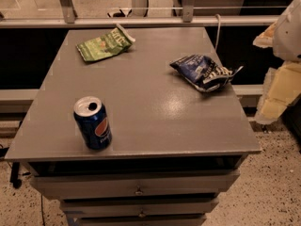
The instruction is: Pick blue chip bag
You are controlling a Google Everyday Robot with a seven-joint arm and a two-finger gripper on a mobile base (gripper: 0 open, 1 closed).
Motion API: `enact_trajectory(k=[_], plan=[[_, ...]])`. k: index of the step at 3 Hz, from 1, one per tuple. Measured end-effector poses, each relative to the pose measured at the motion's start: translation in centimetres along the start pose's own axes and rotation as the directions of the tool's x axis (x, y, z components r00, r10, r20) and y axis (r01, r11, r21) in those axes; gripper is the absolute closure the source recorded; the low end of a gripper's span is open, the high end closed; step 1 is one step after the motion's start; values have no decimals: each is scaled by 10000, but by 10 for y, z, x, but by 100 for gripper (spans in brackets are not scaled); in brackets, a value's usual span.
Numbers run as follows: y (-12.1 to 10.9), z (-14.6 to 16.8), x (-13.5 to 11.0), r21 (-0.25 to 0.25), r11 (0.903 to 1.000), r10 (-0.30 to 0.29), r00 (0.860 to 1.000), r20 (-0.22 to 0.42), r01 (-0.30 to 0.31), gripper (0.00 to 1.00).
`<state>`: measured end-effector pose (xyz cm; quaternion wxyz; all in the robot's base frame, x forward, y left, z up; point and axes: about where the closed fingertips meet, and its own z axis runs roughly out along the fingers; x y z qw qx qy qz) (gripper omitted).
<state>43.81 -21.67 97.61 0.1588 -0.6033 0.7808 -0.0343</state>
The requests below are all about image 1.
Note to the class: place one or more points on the blue chip bag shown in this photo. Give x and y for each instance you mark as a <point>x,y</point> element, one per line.
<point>203,73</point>

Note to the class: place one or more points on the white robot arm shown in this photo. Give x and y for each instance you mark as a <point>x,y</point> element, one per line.
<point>282,84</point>

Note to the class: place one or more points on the green chip bag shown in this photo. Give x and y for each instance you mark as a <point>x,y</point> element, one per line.
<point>111,44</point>

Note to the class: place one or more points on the grey drawer cabinet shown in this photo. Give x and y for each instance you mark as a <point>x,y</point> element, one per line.
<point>158,122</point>

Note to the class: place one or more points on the blue Pepsi soda can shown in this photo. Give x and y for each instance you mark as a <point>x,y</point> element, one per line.
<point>91,117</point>

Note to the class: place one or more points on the top grey drawer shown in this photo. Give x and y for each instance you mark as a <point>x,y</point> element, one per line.
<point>134,185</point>

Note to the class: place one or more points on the grey drawer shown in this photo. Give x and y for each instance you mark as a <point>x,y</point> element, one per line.
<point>180,220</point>
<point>134,185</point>
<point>140,208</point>

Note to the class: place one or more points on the middle grey drawer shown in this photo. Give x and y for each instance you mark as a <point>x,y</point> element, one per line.
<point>140,208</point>

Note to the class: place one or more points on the bottom grey drawer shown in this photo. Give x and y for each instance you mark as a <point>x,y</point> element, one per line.
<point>180,220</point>

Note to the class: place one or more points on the black stand foot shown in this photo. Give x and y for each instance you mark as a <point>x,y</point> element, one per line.
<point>14,176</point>

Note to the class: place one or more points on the grey metal railing frame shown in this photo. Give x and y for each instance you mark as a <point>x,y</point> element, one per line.
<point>104,13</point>

